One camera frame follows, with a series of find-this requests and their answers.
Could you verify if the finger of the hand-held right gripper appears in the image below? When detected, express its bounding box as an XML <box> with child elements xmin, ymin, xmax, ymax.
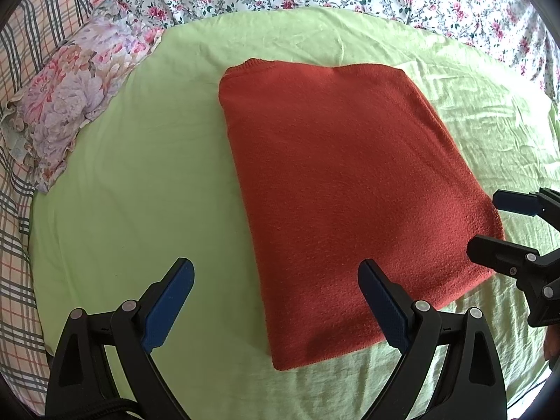
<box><xmin>467</xmin><ymin>235</ymin><xmax>560</xmax><ymax>327</ymax></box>
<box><xmin>492</xmin><ymin>187</ymin><xmax>560</xmax><ymax>220</ymax></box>

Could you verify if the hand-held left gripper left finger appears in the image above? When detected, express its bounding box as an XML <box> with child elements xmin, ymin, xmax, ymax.
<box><xmin>45</xmin><ymin>257</ymin><xmax>195</xmax><ymax>420</ymax></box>

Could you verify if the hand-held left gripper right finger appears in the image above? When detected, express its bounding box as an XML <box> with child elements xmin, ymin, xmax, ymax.
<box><xmin>357</xmin><ymin>259</ymin><xmax>508</xmax><ymax>420</ymax></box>

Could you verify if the orange knit sweater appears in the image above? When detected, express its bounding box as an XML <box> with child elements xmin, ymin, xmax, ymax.
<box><xmin>218</xmin><ymin>58</ymin><xmax>506</xmax><ymax>372</ymax></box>

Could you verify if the light green bed sheet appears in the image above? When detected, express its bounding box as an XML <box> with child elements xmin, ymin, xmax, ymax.
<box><xmin>30</xmin><ymin>6</ymin><xmax>560</xmax><ymax>420</ymax></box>

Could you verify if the plaid bed sheet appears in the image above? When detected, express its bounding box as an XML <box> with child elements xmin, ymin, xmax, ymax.
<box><xmin>0</xmin><ymin>0</ymin><xmax>110</xmax><ymax>403</ymax></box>

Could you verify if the pink floral pillow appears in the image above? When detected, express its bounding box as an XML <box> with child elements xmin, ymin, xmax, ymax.
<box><xmin>0</xmin><ymin>9</ymin><xmax>165</xmax><ymax>193</ymax></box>

